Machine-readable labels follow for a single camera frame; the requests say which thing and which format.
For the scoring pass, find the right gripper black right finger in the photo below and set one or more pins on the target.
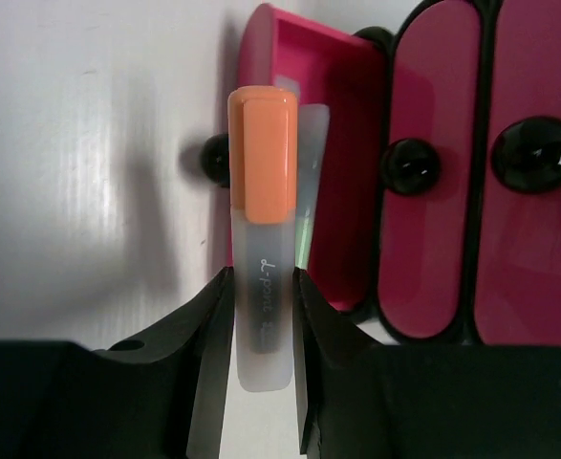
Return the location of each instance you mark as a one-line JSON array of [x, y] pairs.
[[359, 398]]

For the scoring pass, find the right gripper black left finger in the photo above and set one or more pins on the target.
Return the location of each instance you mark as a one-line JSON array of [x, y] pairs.
[[160, 393]]

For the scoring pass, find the pink drawer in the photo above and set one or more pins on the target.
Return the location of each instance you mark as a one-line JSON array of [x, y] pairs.
[[518, 291], [339, 81], [426, 168]]

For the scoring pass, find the pink top drawer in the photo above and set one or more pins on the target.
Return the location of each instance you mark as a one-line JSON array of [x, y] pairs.
[[518, 291]]

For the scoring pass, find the green capped marker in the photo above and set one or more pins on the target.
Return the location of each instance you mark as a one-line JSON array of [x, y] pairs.
[[313, 126]]

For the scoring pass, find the orange clear-capped marker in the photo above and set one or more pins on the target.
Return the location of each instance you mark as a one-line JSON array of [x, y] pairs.
[[262, 135]]

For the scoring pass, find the pink bottom drawer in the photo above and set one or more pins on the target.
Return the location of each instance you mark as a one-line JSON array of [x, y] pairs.
[[339, 81]]

